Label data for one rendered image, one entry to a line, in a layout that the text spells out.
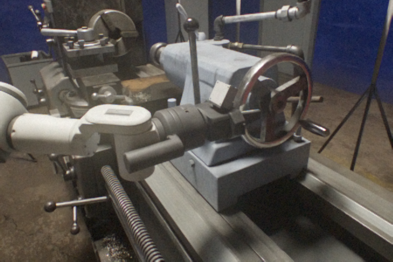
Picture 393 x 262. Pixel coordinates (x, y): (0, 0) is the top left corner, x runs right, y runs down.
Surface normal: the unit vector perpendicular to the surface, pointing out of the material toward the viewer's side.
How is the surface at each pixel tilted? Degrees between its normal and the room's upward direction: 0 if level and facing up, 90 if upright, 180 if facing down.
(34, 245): 0
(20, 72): 90
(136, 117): 5
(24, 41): 90
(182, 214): 36
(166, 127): 63
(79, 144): 93
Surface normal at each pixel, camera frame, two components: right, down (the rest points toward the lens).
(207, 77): -0.86, 0.10
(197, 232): -0.53, -0.61
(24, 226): -0.03, -0.91
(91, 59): 0.47, 0.34
